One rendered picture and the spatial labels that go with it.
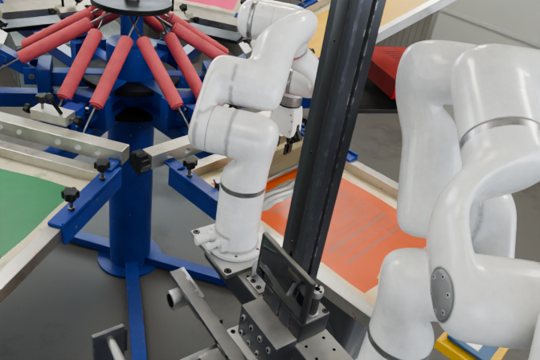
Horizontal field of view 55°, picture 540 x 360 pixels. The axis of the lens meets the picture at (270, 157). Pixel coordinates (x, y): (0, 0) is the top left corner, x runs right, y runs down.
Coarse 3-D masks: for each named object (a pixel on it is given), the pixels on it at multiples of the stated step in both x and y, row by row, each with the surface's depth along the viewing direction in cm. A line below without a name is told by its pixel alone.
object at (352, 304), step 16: (208, 160) 171; (224, 160) 174; (368, 176) 179; (384, 176) 178; (320, 272) 132; (336, 288) 127; (336, 304) 128; (352, 304) 124; (368, 304) 125; (368, 320) 122
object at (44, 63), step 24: (72, 48) 230; (96, 48) 234; (168, 48) 242; (24, 72) 200; (48, 72) 200; (96, 72) 211; (168, 72) 221; (72, 96) 185; (120, 96) 205; (192, 96) 198; (96, 120) 188; (168, 120) 194
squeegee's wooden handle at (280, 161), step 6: (294, 144) 174; (300, 144) 174; (276, 150) 169; (282, 150) 169; (294, 150) 171; (300, 150) 174; (276, 156) 166; (282, 156) 168; (288, 156) 170; (294, 156) 173; (276, 162) 167; (282, 162) 169; (288, 162) 172; (294, 162) 175; (270, 168) 166; (276, 168) 168; (282, 168) 171; (270, 174) 167
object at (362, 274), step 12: (276, 180) 173; (276, 204) 161; (264, 216) 154; (276, 216) 155; (276, 228) 150; (324, 252) 144; (372, 252) 147; (384, 252) 148; (336, 264) 140; (360, 264) 142; (372, 264) 143; (348, 276) 137; (360, 276) 138; (372, 276) 138; (360, 288) 134
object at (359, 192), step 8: (280, 176) 175; (288, 176) 176; (344, 184) 176; (352, 184) 177; (352, 192) 173; (360, 192) 173; (368, 192) 174; (368, 200) 170; (376, 200) 171; (384, 208) 167; (392, 208) 168; (392, 216) 164; (400, 232) 157; (392, 240) 153; (400, 240) 154; (408, 240) 154; (416, 240) 155; (424, 240) 155; (392, 248) 150
